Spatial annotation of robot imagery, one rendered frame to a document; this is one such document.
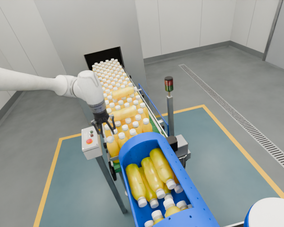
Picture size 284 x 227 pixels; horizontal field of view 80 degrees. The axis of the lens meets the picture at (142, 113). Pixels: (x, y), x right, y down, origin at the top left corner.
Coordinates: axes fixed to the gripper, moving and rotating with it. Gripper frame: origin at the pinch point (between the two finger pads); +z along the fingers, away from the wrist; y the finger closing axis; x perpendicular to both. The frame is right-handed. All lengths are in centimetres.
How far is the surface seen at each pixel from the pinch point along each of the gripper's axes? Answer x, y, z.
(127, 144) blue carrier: -20.3, 8.6, -8.3
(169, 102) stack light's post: 24, 51, 7
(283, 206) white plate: -64, 61, 9
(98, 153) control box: -1.7, -9.4, 10.4
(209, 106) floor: 121, 168, 113
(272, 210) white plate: -64, 55, 9
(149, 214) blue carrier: -44.6, 8.7, 14.8
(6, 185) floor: 97, -153, 113
